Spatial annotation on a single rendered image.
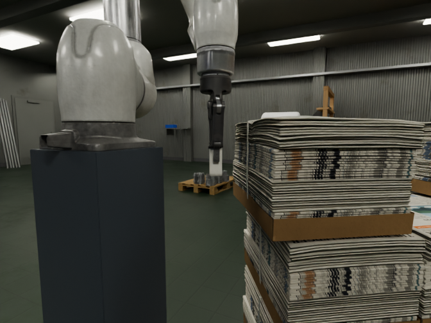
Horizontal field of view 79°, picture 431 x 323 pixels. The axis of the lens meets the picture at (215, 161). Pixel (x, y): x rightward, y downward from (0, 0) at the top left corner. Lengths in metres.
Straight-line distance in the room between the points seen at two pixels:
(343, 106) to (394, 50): 1.73
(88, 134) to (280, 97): 7.98
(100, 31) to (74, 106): 0.16
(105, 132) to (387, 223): 0.58
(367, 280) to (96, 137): 0.61
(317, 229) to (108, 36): 0.56
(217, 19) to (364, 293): 0.64
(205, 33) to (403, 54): 7.98
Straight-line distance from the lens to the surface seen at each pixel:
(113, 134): 0.59
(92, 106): 0.59
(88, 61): 0.60
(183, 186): 4.75
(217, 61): 0.62
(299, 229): 0.52
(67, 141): 0.59
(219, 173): 0.64
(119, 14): 0.86
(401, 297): 0.71
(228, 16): 0.65
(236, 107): 8.80
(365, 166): 0.57
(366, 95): 8.24
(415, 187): 1.11
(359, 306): 0.67
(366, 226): 0.59
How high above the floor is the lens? 1.04
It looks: 6 degrees down
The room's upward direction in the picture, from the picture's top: straight up
